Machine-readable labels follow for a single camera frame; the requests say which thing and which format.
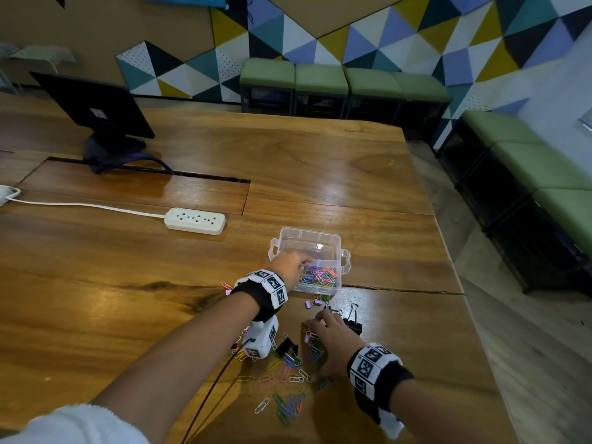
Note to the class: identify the left wrist marker band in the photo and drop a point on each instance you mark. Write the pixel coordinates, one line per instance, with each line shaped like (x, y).
(263, 291)

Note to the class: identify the person's left hand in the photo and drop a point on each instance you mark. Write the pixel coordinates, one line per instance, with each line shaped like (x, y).
(291, 265)

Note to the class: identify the green cushioned stool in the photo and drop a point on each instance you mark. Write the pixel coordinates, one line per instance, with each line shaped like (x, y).
(267, 73)
(566, 212)
(321, 78)
(536, 164)
(499, 127)
(373, 82)
(422, 86)

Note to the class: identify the black monitor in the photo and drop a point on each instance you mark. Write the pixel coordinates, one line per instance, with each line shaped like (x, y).
(92, 106)

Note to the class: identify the wooden table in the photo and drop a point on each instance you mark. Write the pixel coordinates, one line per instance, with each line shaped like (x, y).
(115, 272)

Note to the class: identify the pile of colourful paper clips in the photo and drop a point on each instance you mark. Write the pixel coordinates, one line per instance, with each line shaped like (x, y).
(286, 404)

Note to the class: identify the wrist marker band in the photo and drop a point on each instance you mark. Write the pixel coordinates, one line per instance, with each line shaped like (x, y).
(263, 291)
(377, 372)

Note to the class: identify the pale green chair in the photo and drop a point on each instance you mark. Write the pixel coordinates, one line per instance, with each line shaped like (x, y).
(44, 53)

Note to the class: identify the person's left forearm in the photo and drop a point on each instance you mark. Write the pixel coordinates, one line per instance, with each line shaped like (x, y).
(175, 365)

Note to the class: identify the right wrist marker band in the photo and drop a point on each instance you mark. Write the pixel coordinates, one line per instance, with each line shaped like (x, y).
(377, 372)

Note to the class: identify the person's white top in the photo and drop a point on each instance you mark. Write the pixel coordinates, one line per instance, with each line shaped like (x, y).
(78, 427)

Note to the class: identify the person's right forearm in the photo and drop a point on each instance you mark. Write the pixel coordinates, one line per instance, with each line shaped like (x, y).
(439, 416)

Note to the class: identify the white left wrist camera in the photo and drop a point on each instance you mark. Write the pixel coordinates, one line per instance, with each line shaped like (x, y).
(261, 337)

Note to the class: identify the white power strip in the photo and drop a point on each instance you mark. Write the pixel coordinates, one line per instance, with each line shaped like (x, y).
(195, 221)
(7, 195)

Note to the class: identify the person's right hand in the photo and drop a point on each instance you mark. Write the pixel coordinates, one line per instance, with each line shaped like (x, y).
(340, 346)

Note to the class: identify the black monitor stand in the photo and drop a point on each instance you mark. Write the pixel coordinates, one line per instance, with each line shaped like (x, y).
(111, 152)

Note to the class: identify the group of binder clips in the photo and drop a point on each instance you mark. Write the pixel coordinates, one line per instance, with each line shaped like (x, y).
(354, 324)

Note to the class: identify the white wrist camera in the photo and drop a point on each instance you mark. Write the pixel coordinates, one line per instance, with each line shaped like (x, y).
(391, 425)
(261, 337)

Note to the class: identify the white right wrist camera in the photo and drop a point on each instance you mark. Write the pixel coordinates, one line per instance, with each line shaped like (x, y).
(391, 425)

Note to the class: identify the clear plastic box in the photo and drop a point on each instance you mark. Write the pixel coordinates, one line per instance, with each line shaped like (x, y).
(319, 240)

